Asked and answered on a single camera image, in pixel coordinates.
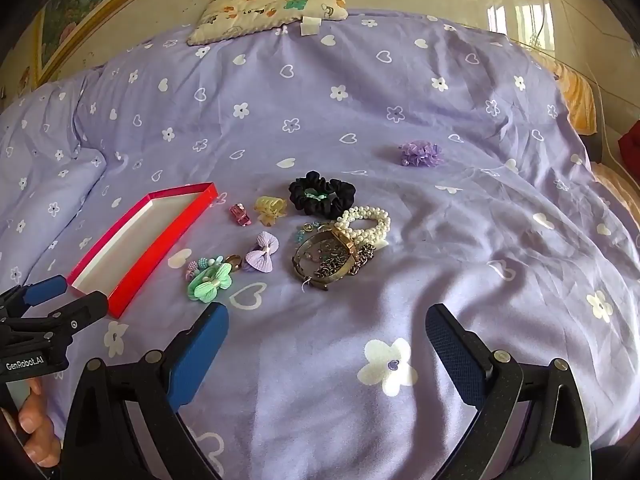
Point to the purple ruffled scrunchie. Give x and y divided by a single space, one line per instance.
420 155

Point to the red cloth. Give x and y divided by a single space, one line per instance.
631 145

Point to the orange cloth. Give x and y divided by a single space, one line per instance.
580 100

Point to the yellow hair claw clip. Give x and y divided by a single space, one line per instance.
270 207

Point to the teal bead earring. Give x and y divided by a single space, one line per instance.
306 230

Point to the person's left hand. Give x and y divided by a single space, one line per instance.
37 425

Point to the purple floral quilt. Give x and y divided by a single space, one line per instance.
50 170

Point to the framed wall picture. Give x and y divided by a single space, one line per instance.
65 10

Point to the pink hair clip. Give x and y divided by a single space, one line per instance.
240 215

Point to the purple floral bedsheet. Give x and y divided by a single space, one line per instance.
350 110

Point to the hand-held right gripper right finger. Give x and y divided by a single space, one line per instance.
455 355

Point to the gold bangle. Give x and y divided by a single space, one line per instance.
300 267

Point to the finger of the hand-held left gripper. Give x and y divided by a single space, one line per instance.
82 310
47 290

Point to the cartoon print pillow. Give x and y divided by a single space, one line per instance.
270 5

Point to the green flower hair clip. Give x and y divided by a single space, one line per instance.
210 284

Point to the purple bow hair clip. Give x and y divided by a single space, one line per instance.
262 255

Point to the black scrunchie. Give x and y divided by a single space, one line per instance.
300 200

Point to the red shallow box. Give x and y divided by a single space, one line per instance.
125 250

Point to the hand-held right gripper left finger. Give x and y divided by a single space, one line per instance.
200 355

